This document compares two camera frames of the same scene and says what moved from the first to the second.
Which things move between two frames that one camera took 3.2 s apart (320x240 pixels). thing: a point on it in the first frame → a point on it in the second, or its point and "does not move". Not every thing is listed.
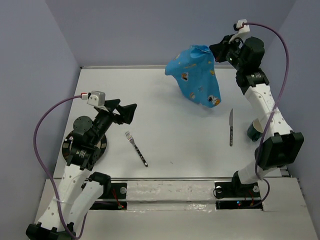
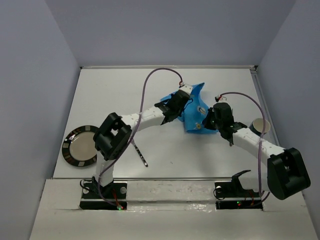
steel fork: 131,140 does not move
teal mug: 255,130 does not move
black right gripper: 219,49 → 206,121
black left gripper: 126,112 → 180,112
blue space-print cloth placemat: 194,69 → 195,112
